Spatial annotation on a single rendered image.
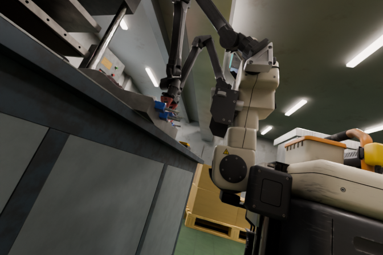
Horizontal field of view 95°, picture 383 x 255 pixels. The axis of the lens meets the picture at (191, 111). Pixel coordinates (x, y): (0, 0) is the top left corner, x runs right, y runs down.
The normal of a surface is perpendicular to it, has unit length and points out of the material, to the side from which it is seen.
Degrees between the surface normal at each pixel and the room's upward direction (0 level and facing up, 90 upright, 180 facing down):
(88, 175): 90
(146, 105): 90
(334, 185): 90
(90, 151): 90
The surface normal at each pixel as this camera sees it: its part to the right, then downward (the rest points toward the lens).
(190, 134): -0.08, -0.35
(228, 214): 0.14, -0.29
